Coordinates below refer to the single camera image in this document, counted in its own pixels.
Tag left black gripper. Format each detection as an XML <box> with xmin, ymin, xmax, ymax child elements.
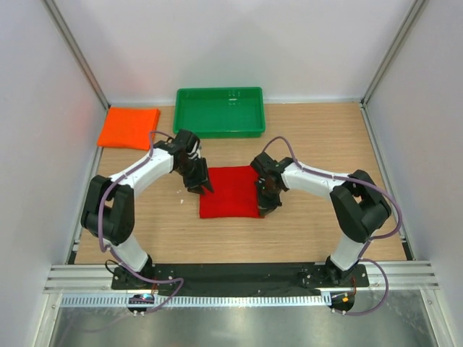
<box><xmin>175</xmin><ymin>156</ymin><xmax>213</xmax><ymax>196</ymax></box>

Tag red t shirt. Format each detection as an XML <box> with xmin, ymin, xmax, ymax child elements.
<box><xmin>199</xmin><ymin>166</ymin><xmax>260</xmax><ymax>219</ymax></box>

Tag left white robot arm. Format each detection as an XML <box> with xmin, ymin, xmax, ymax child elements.
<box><xmin>80</xmin><ymin>129</ymin><xmax>213</xmax><ymax>289</ymax></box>

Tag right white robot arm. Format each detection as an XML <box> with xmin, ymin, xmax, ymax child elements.
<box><xmin>250</xmin><ymin>152</ymin><xmax>391</xmax><ymax>286</ymax></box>

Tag green plastic tray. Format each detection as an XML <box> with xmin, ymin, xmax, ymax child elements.
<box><xmin>173</xmin><ymin>87</ymin><xmax>266</xmax><ymax>139</ymax></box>

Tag folded orange t shirt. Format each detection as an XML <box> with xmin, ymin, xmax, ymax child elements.
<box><xmin>97</xmin><ymin>107</ymin><xmax>161</xmax><ymax>150</ymax></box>

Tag white slotted cable duct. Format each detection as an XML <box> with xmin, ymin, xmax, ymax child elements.
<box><xmin>60</xmin><ymin>292</ymin><xmax>331</xmax><ymax>308</ymax></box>

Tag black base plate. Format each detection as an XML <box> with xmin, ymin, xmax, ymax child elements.
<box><xmin>111</xmin><ymin>261</ymin><xmax>370</xmax><ymax>296</ymax></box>

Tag aluminium front rail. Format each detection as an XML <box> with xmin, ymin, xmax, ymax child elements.
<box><xmin>43</xmin><ymin>260</ymin><xmax>439</xmax><ymax>294</ymax></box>

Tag left aluminium frame post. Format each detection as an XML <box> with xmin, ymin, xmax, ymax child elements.
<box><xmin>41</xmin><ymin>0</ymin><xmax>110</xmax><ymax>110</ymax></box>

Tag aluminium frame post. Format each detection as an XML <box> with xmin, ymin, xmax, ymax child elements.
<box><xmin>41</xmin><ymin>0</ymin><xmax>110</xmax><ymax>110</ymax></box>
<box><xmin>360</xmin><ymin>0</ymin><xmax>428</xmax><ymax>108</ymax></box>

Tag right aluminium frame post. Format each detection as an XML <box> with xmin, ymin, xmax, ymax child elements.
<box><xmin>360</xmin><ymin>0</ymin><xmax>428</xmax><ymax>108</ymax></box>

